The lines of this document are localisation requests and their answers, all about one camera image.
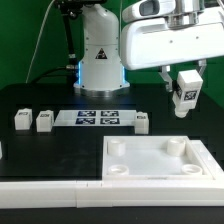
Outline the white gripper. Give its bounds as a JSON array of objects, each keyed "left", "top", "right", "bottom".
[{"left": 121, "top": 14, "right": 224, "bottom": 92}]

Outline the white square tabletop part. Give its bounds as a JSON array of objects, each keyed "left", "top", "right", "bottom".
[{"left": 102, "top": 136, "right": 213, "bottom": 180}]

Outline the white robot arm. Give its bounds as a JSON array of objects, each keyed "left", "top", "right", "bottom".
[{"left": 55, "top": 0, "right": 224, "bottom": 96}]

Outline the white marker plate with tags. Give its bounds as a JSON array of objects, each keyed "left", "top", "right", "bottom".
[{"left": 54, "top": 110, "right": 136, "bottom": 126}]

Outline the white part at left edge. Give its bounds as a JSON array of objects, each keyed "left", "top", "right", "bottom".
[{"left": 0, "top": 141, "right": 3, "bottom": 160}]

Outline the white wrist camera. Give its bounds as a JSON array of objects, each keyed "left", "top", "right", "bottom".
[{"left": 122, "top": 0, "right": 176, "bottom": 22}]

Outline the black cable bundle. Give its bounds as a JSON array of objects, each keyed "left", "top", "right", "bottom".
[{"left": 30, "top": 66, "right": 79, "bottom": 84}]

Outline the white L-shaped fence wall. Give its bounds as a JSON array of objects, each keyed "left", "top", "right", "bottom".
[{"left": 0, "top": 139, "right": 224, "bottom": 208}]

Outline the white cable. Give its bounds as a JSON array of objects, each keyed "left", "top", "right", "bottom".
[{"left": 25, "top": 0, "right": 57, "bottom": 84}]

